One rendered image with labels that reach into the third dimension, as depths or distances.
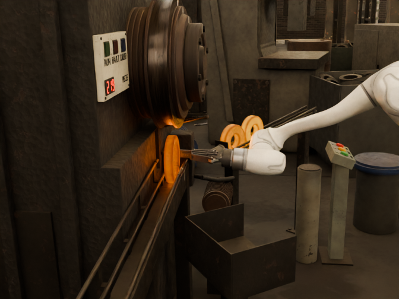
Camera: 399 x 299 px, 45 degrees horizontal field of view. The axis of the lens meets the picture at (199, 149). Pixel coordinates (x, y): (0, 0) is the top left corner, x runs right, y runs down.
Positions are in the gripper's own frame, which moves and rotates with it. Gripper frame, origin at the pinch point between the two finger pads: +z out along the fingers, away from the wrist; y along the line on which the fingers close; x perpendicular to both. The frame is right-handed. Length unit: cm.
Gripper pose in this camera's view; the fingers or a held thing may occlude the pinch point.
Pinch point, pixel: (181, 153)
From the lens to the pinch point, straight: 194.7
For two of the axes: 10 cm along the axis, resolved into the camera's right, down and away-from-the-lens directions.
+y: 1.3, -2.8, 9.5
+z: -9.9, -1.0, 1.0
